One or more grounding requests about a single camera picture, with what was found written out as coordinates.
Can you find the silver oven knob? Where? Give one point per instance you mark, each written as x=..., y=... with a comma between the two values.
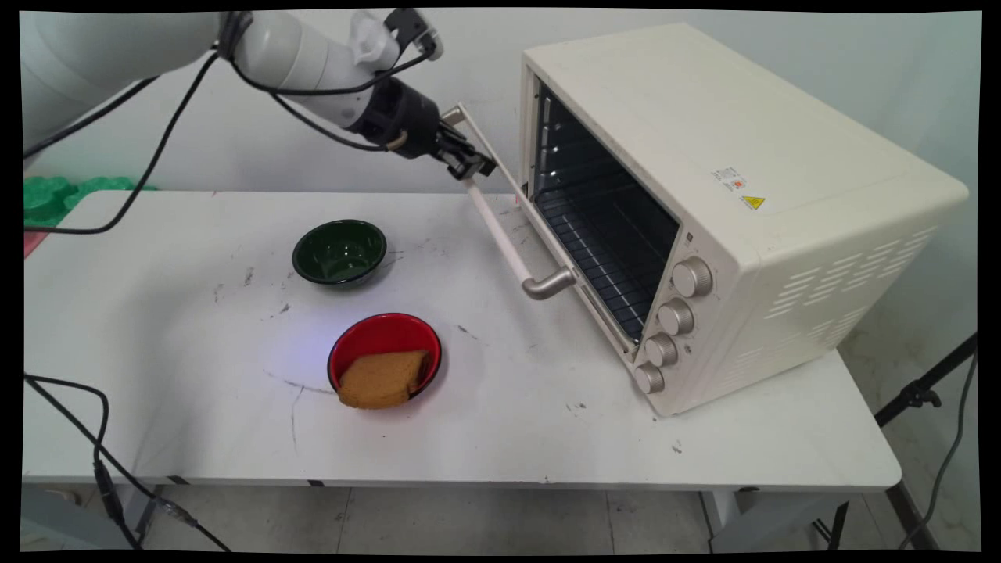
x=693, y=277
x=676, y=317
x=649, y=378
x=661, y=349

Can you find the pink mat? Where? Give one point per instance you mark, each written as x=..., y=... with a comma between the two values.
x=33, y=241

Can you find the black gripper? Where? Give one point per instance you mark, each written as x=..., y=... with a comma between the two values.
x=403, y=121

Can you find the black table leg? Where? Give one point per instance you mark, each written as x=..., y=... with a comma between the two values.
x=911, y=516

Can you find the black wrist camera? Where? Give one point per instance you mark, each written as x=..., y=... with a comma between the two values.
x=414, y=27

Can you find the dark green bowl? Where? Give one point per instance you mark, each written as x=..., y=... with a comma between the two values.
x=339, y=252

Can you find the red bowl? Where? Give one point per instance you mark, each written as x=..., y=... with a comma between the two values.
x=383, y=335

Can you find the cream toaster oven body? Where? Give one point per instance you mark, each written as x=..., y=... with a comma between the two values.
x=704, y=117

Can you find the black tripod stand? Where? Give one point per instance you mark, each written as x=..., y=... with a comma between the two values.
x=915, y=397

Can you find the brown bread slice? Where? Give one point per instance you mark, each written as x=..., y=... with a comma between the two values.
x=383, y=379

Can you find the yellow warning label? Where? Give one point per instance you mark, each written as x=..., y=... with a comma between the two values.
x=740, y=188

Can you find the green silicone mold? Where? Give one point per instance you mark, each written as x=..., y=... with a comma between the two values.
x=47, y=195

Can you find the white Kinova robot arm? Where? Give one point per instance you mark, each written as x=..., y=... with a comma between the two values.
x=297, y=55

